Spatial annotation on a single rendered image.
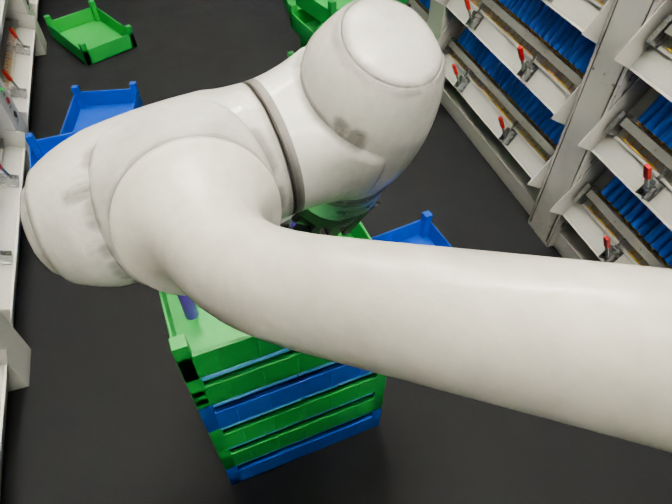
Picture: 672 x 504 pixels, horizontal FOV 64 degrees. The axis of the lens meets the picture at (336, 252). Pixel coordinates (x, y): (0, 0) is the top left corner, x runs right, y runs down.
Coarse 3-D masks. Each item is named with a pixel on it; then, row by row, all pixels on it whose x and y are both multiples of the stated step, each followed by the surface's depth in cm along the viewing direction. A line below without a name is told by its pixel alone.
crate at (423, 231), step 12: (396, 228) 133; (408, 228) 135; (420, 228) 137; (432, 228) 134; (384, 240) 134; (396, 240) 136; (408, 240) 137; (420, 240) 137; (432, 240) 137; (444, 240) 131
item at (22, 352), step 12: (0, 312) 106; (0, 324) 105; (0, 336) 104; (12, 336) 109; (0, 348) 102; (12, 348) 108; (24, 348) 114; (12, 360) 106; (24, 360) 112; (12, 372) 106; (24, 372) 111; (12, 384) 109; (24, 384) 110
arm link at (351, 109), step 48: (384, 0) 34; (336, 48) 32; (384, 48) 32; (432, 48) 34; (288, 96) 35; (336, 96) 33; (384, 96) 32; (432, 96) 34; (288, 144) 35; (336, 144) 35; (384, 144) 35; (336, 192) 39
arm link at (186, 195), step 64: (128, 128) 32; (192, 128) 31; (256, 128) 34; (64, 192) 31; (128, 192) 29; (192, 192) 28; (256, 192) 31; (64, 256) 32; (128, 256) 31; (192, 256) 25; (256, 256) 23; (320, 256) 22; (384, 256) 21; (448, 256) 20; (512, 256) 20; (256, 320) 23; (320, 320) 21; (384, 320) 20; (448, 320) 19; (512, 320) 18; (576, 320) 17; (640, 320) 16; (448, 384) 20; (512, 384) 18; (576, 384) 17; (640, 384) 16
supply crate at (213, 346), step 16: (176, 304) 76; (176, 320) 74; (192, 320) 74; (208, 320) 74; (176, 336) 63; (192, 336) 72; (208, 336) 72; (224, 336) 72; (240, 336) 72; (176, 352) 63; (192, 352) 71; (208, 352) 65; (224, 352) 66; (240, 352) 68; (256, 352) 69; (272, 352) 71; (192, 368) 66; (208, 368) 68; (224, 368) 69
